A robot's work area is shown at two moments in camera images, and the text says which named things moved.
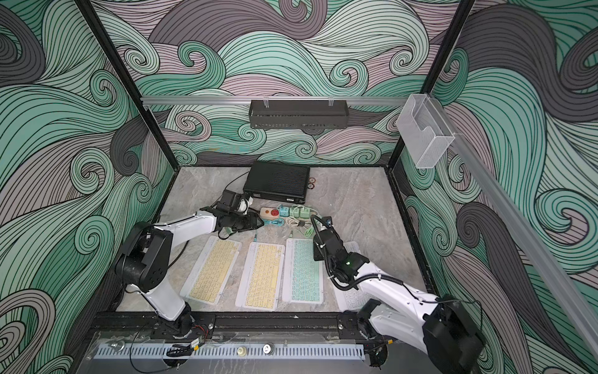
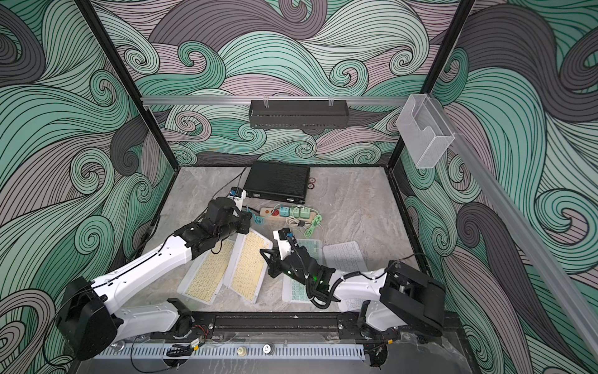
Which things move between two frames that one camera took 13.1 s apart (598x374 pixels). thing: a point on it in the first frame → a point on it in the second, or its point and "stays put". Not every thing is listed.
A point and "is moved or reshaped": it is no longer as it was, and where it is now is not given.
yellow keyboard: [211, 269] stays put
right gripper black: [316, 251] → [275, 256]
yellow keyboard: [261, 280] is moved or reshaped
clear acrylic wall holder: [425, 131] stays put
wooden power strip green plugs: [294, 211] stays put
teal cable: [278, 221] is moved or reshaped
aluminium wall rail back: [273, 99] stays put
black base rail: [140, 325] stays put
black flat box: [281, 181] stays put
